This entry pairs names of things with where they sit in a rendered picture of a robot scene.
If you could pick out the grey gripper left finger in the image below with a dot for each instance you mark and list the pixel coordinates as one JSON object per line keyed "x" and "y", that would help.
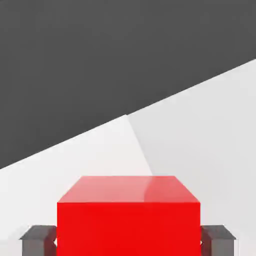
{"x": 36, "y": 242}

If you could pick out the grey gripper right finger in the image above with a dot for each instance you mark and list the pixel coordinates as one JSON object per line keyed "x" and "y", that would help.
{"x": 219, "y": 242}

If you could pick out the small red cube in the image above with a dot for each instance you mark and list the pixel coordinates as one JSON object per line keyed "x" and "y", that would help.
{"x": 128, "y": 224}

